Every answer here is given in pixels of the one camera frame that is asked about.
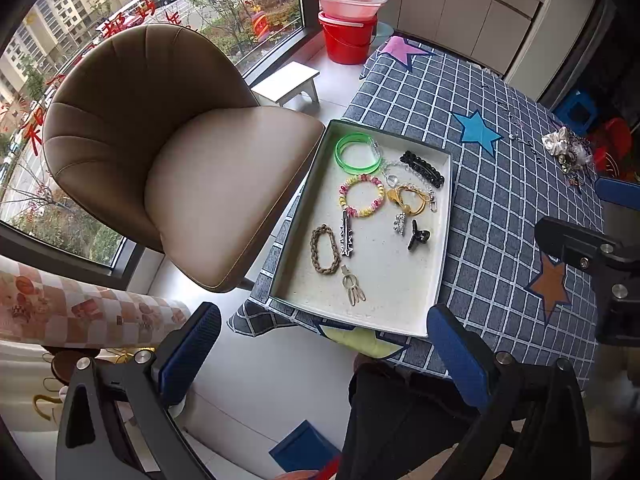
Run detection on pink yellow spiral hair tie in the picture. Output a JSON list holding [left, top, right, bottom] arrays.
[[338, 174, 387, 218]]

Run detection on red plastic object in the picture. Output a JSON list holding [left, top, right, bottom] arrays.
[[277, 452, 346, 480]]

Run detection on pile of mixed hair accessories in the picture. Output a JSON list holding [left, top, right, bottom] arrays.
[[555, 137, 598, 191]]

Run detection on black claw clip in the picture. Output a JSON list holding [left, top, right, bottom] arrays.
[[406, 219, 431, 252]]

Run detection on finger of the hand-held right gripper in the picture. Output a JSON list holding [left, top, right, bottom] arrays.
[[595, 176, 640, 211], [534, 216, 640, 347]]

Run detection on blue checked star tablecloth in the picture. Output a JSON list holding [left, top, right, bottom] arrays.
[[227, 35, 608, 378]]

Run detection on silver spiked barrette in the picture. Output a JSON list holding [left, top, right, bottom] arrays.
[[340, 208, 357, 258]]

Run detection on blue box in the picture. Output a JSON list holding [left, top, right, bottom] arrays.
[[269, 420, 341, 476]]

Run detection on brown round object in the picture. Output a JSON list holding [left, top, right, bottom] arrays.
[[50, 350, 96, 386]]

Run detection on white plastic basin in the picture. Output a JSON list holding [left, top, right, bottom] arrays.
[[314, 0, 388, 18]]

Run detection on gold knot hair clip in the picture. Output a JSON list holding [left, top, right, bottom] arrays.
[[387, 185, 431, 218]]

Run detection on black beaded hair clip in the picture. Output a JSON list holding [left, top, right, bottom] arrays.
[[399, 150, 446, 190]]

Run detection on blue plastic stool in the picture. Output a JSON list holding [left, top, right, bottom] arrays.
[[552, 91, 601, 136]]

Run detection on red plastic bucket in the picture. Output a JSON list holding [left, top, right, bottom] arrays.
[[318, 12, 379, 66]]

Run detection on small white stool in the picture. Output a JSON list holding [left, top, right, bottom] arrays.
[[251, 61, 321, 113]]

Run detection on white shallow tray box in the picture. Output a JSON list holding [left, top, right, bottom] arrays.
[[267, 119, 453, 338]]

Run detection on clear crystal bead bracelet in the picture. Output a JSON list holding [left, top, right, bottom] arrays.
[[382, 159, 440, 213]]

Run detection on brown leather chair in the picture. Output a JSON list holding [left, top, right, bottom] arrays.
[[42, 23, 326, 293]]

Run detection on green translucent bangle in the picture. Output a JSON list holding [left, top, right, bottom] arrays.
[[334, 131, 383, 172]]

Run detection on person's black trousers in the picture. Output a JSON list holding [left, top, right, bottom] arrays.
[[336, 352, 526, 480]]

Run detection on window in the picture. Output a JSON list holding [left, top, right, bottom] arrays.
[[0, 0, 323, 273]]

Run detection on white plastic bag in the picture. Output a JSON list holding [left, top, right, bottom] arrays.
[[0, 340, 68, 433]]

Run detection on red plastic stool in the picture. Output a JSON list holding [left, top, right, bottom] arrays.
[[587, 117, 636, 171]]

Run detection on brown braided hair tie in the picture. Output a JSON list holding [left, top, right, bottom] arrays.
[[310, 224, 341, 275]]

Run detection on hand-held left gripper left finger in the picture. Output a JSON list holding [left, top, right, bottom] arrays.
[[55, 301, 223, 480]]

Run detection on beige wall cabinet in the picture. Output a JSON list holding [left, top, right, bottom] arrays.
[[370, 0, 546, 78]]

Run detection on checked bear print roll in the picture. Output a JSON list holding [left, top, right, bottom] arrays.
[[0, 255, 191, 348]]

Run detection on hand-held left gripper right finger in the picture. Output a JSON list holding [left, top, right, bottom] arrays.
[[426, 304, 593, 480]]

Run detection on white tall cabinet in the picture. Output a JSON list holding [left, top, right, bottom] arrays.
[[502, 0, 601, 106]]

